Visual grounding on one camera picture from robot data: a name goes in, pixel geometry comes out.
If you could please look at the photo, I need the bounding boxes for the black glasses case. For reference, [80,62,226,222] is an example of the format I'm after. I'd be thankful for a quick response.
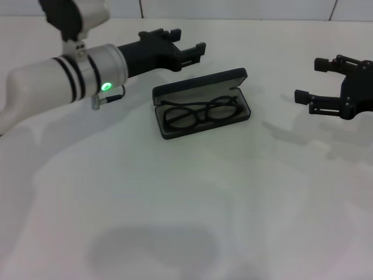
[152,67,252,141]

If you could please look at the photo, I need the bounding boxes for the black thin-framed glasses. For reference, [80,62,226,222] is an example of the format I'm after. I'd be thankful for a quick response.
[161,94,244,131]

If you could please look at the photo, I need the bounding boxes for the left arm cable with plug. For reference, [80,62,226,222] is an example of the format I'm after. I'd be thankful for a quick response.
[91,84,126,111]

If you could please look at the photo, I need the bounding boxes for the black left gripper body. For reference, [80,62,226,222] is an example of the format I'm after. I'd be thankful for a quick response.
[115,28,182,79]

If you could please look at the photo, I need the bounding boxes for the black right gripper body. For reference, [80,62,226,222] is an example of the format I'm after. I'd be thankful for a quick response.
[339,59,373,121]

